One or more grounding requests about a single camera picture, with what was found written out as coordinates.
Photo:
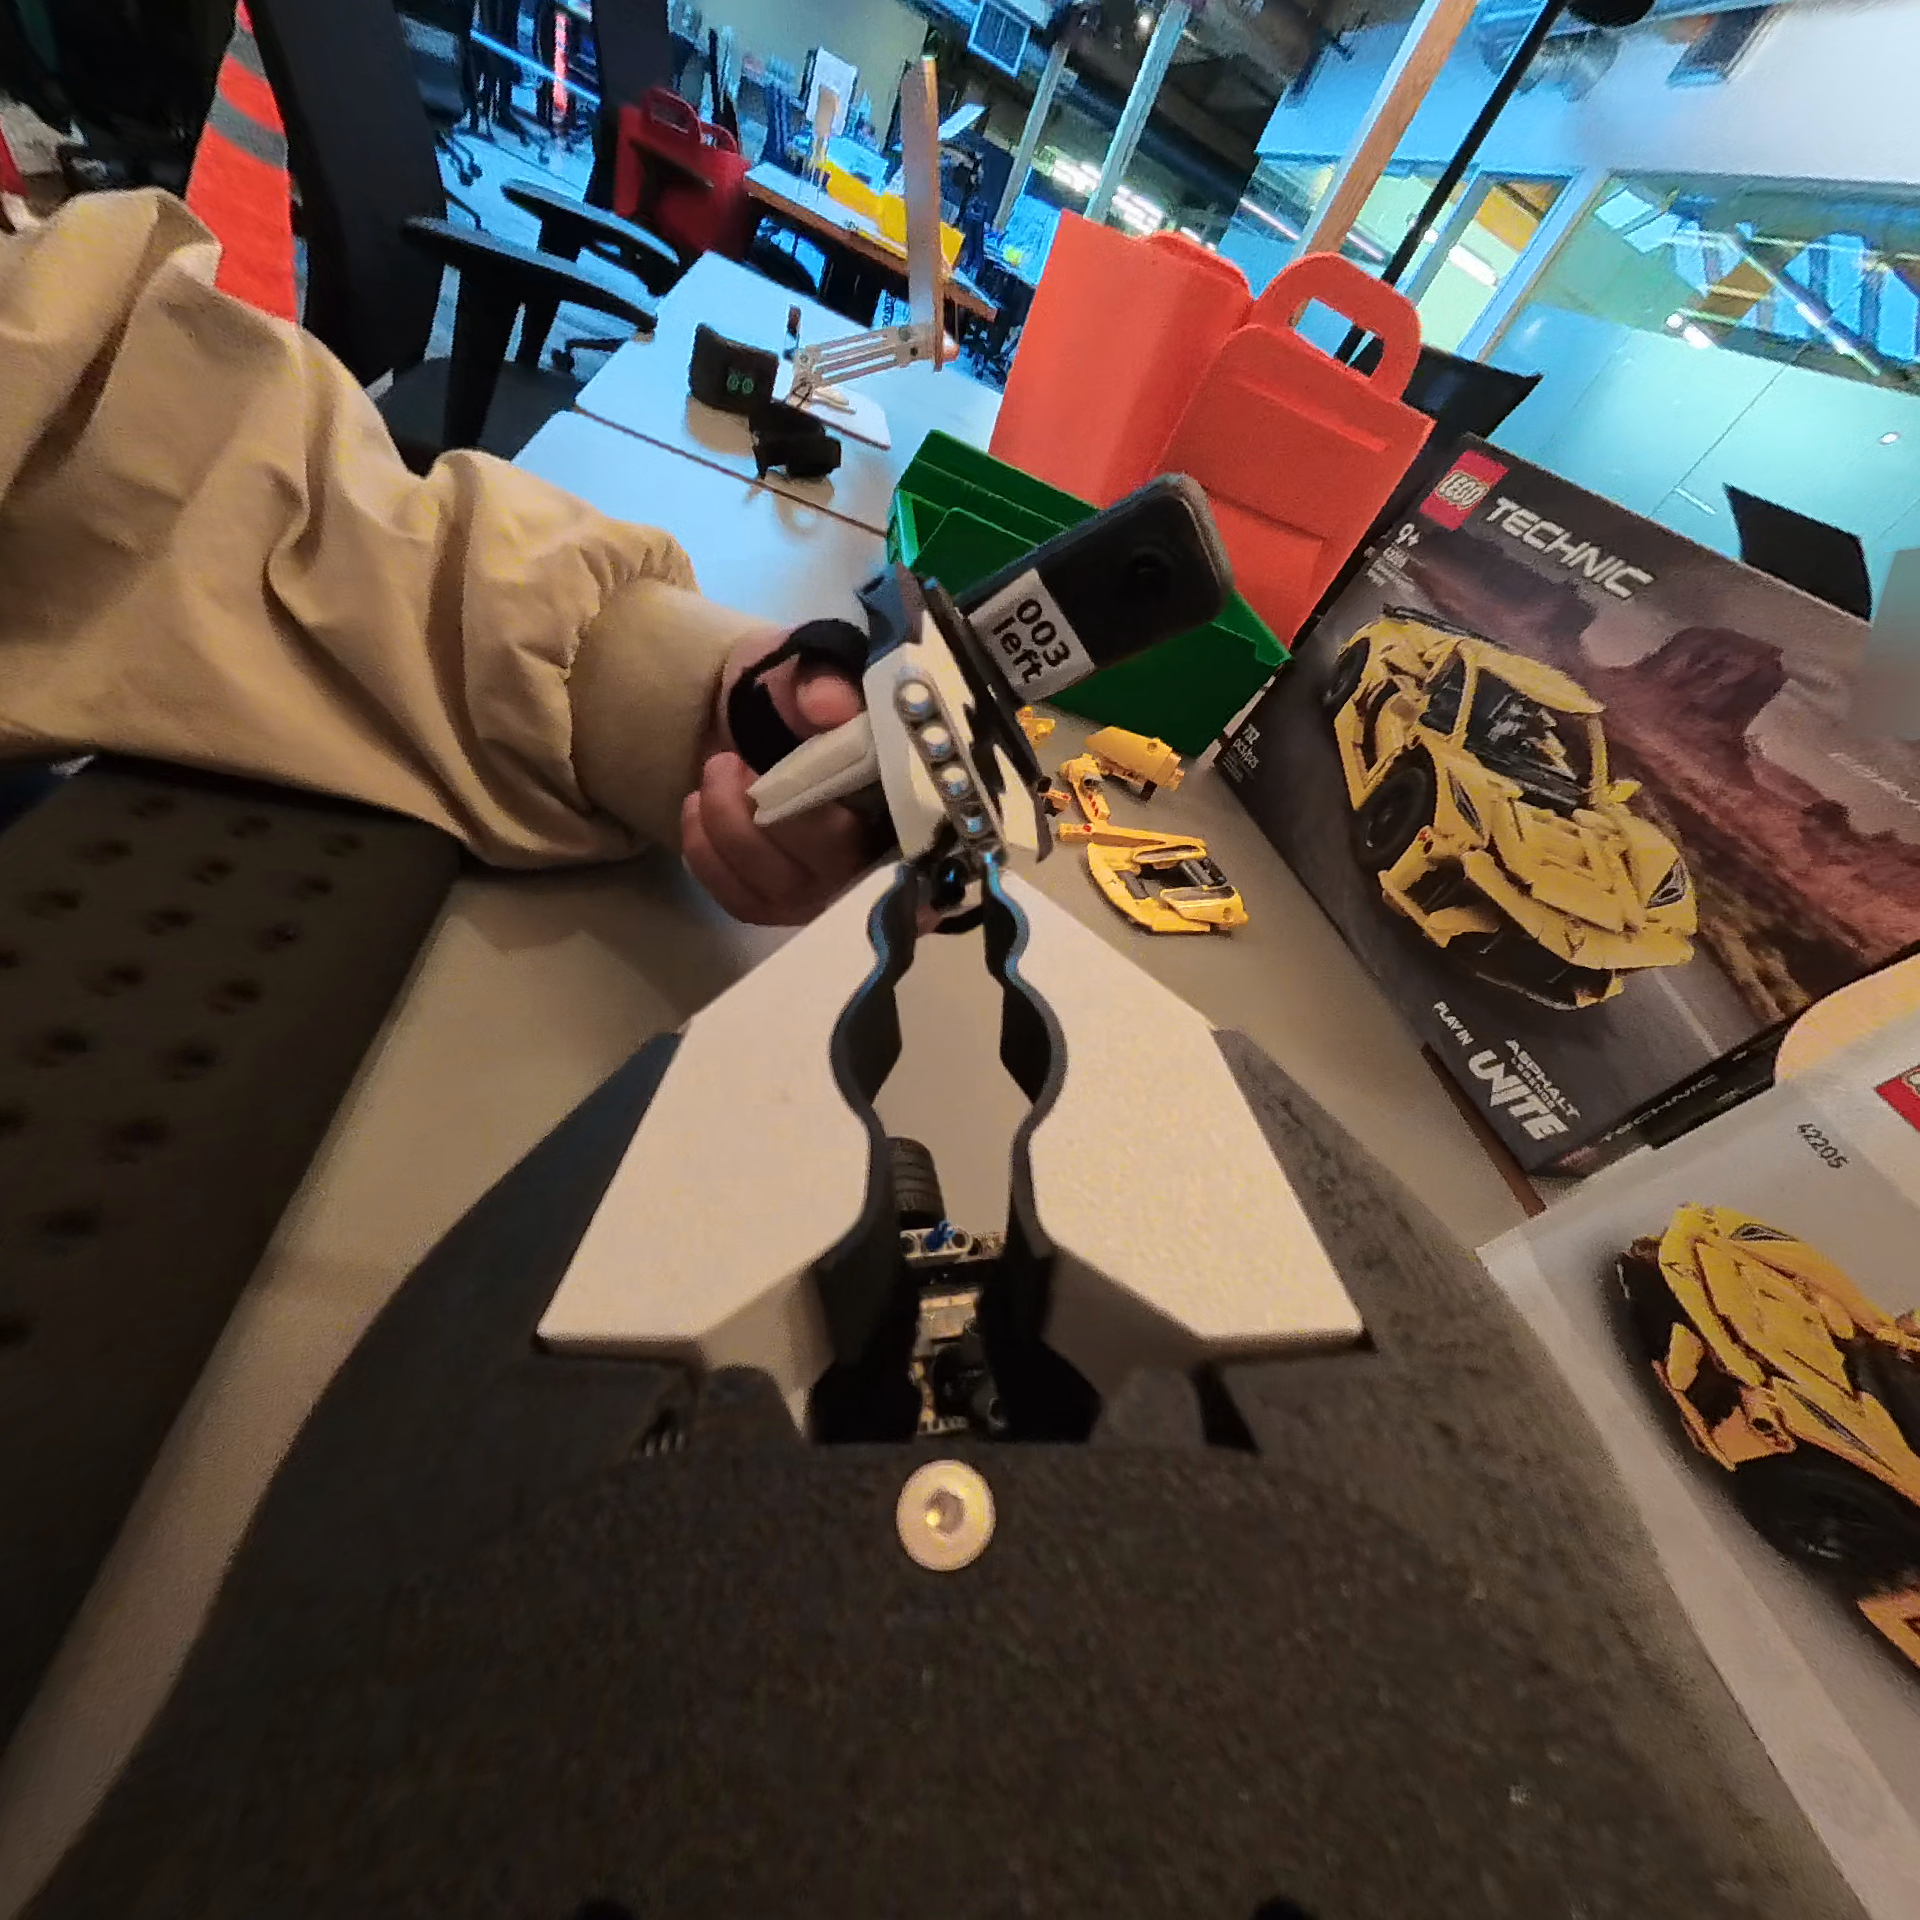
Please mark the red office chair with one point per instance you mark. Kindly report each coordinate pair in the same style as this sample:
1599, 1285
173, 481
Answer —
676, 164

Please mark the yellow curved fender panel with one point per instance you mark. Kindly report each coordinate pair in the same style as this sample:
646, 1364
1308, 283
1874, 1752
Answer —
1133, 756

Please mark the red plastic carry case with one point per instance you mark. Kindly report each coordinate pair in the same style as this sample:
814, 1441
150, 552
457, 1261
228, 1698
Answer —
1289, 435

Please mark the person's left forearm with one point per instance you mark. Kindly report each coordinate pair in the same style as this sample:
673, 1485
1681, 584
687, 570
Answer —
301, 523

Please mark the yellow grey brick assembly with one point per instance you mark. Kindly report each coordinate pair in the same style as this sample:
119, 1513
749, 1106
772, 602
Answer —
1085, 791

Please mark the grey car instruction booklet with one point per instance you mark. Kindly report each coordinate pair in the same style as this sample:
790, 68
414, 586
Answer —
1740, 1200

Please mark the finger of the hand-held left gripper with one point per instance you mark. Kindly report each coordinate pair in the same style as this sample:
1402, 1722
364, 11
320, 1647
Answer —
902, 796

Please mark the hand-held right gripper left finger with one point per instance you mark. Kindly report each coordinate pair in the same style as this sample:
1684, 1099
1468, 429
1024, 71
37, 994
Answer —
721, 1184

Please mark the black device green display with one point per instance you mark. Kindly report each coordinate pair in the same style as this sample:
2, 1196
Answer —
734, 368

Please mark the yellow plastic bin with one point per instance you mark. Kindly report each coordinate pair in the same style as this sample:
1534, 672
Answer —
862, 194

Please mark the grey brick beam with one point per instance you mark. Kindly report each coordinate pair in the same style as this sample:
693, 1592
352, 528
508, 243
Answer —
944, 779

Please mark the wooden desk lamp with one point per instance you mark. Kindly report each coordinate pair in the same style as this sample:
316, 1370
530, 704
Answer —
922, 194

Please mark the dark printed car set box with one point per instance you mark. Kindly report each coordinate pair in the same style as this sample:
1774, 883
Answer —
1724, 720

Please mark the yellow black brick car chassis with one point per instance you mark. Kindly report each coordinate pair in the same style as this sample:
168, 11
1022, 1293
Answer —
944, 1319

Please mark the black office chair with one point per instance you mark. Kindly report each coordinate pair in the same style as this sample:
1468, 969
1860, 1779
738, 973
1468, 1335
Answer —
345, 148

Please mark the green plastic bin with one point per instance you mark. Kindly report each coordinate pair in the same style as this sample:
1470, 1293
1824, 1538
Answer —
1184, 674

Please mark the large yellow car panel assembly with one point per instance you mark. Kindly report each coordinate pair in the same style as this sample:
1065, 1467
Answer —
1162, 885

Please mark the grey desk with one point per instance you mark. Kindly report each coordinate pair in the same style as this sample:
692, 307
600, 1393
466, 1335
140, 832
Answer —
494, 1050

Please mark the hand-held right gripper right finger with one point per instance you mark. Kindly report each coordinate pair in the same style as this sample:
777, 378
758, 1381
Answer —
1184, 1184

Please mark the black brick connector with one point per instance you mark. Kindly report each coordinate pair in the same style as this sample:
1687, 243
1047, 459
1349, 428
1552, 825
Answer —
944, 891

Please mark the black mesh chair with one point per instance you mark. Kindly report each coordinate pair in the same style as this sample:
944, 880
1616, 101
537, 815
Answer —
150, 1050

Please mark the black pole round disc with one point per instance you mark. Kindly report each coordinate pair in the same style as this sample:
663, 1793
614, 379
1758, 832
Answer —
1462, 172

